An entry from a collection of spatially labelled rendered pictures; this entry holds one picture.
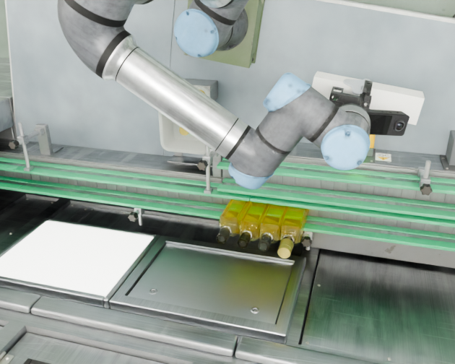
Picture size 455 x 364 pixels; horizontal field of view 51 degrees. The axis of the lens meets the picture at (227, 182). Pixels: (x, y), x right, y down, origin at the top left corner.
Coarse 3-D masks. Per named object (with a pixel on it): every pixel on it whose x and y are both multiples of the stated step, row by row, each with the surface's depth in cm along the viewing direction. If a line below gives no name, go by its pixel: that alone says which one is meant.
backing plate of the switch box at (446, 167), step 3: (441, 156) 140; (444, 156) 140; (441, 159) 138; (444, 159) 138; (444, 162) 136; (447, 162) 136; (444, 165) 134; (447, 165) 134; (450, 165) 134; (453, 165) 134; (444, 168) 132; (447, 168) 132; (450, 168) 132; (453, 168) 132
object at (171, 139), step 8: (200, 88) 145; (208, 88) 149; (208, 96) 146; (160, 120) 154; (168, 120) 158; (160, 128) 155; (168, 128) 159; (176, 128) 161; (160, 136) 156; (168, 136) 159; (176, 136) 163; (184, 136) 162; (192, 136) 161; (168, 144) 159; (176, 144) 159; (184, 144) 159; (192, 144) 159; (200, 144) 158; (184, 152) 156; (192, 152) 155; (200, 152) 154
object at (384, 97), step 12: (324, 72) 112; (312, 84) 108; (324, 84) 108; (336, 84) 107; (384, 84) 109; (324, 96) 109; (372, 96) 106; (384, 96) 105; (396, 96) 104; (408, 96) 104; (420, 96) 104; (372, 108) 107; (384, 108) 106; (396, 108) 105; (408, 108) 105; (420, 108) 104
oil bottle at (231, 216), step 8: (232, 200) 144; (240, 200) 143; (232, 208) 139; (240, 208) 139; (224, 216) 135; (232, 216) 135; (240, 216) 136; (224, 224) 133; (232, 224) 133; (232, 232) 133
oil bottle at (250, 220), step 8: (248, 208) 140; (256, 208) 140; (264, 208) 140; (248, 216) 136; (256, 216) 136; (240, 224) 133; (248, 224) 132; (256, 224) 132; (240, 232) 133; (256, 232) 132
